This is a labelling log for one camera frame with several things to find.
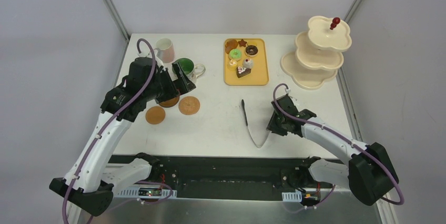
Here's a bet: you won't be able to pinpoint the yellow cream tart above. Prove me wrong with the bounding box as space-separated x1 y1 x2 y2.
226 59 238 71

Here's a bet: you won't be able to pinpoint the white cupcake with cherry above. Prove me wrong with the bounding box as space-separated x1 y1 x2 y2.
242 58 254 69

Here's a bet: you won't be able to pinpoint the light woven round coaster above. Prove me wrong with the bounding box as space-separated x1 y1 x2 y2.
178 96 200 115

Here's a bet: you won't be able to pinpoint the dark brown wooden coaster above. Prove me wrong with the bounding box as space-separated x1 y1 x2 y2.
158 96 180 108

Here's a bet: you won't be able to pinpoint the right white slotted cable duct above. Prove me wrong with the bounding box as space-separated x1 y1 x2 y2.
281 190 302 202

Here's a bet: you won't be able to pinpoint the pink mug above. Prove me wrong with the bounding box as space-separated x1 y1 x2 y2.
151 38 175 65

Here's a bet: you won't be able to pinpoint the chocolate cake slice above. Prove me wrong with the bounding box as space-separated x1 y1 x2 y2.
236 66 251 78

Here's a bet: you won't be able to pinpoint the orange round coaster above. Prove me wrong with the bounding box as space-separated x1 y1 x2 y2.
145 106 166 125

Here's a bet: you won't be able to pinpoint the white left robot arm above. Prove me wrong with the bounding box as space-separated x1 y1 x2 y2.
49 57 196 217

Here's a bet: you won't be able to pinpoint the floral mug with green inside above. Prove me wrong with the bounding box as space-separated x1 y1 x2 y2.
172 58 206 84

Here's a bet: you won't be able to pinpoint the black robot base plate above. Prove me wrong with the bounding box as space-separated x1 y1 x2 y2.
104 155 349 201

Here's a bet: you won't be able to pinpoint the metal tongs with black tips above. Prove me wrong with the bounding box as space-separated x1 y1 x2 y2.
241 99 271 149

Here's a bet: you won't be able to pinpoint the left aluminium frame post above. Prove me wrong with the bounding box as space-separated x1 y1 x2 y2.
103 0 130 43

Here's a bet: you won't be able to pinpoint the green frosted donut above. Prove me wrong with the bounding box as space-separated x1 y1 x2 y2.
228 48 242 61

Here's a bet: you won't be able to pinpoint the star-shaped chocolate cookie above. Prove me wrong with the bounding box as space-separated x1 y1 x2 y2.
237 39 247 47

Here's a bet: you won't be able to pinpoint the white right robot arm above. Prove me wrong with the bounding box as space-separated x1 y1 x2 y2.
267 95 404 206

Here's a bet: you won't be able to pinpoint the yellow plastic tray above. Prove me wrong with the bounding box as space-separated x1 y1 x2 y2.
224 38 269 86

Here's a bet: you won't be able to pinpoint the chocolate sprinkled donut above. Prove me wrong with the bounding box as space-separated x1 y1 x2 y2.
245 45 259 57

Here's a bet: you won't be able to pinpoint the cream three-tier cake stand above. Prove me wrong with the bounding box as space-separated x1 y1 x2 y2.
280 16 352 90

